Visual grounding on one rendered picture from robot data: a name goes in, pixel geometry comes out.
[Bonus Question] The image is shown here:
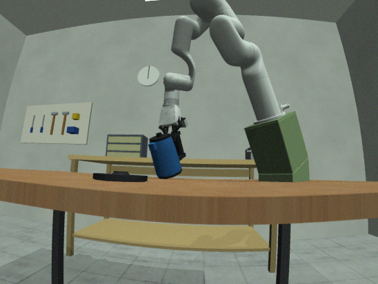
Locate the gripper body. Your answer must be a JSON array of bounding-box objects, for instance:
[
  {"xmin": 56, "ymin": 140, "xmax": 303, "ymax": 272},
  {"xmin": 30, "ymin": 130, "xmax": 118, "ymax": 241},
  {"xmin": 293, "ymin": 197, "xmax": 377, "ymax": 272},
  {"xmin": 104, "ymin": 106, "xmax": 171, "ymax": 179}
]
[{"xmin": 159, "ymin": 103, "xmax": 181, "ymax": 128}]

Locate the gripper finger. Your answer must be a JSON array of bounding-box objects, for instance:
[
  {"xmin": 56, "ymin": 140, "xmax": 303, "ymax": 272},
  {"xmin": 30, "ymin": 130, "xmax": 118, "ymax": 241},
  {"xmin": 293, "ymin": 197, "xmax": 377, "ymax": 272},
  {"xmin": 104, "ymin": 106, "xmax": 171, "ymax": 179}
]
[
  {"xmin": 171, "ymin": 117, "xmax": 183, "ymax": 141},
  {"xmin": 159, "ymin": 125, "xmax": 169, "ymax": 134}
]

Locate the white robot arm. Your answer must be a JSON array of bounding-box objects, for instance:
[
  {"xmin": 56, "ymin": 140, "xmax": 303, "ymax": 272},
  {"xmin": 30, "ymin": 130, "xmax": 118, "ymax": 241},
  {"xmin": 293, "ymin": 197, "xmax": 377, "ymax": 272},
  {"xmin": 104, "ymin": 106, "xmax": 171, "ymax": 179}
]
[{"xmin": 162, "ymin": 0, "xmax": 289, "ymax": 125}]

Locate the blue electric kettle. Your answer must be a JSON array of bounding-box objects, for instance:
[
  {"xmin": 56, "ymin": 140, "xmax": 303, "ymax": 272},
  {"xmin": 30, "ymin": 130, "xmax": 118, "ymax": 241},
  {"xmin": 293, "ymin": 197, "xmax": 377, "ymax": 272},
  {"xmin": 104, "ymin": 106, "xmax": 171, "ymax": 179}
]
[{"xmin": 148, "ymin": 131, "xmax": 186, "ymax": 179}]

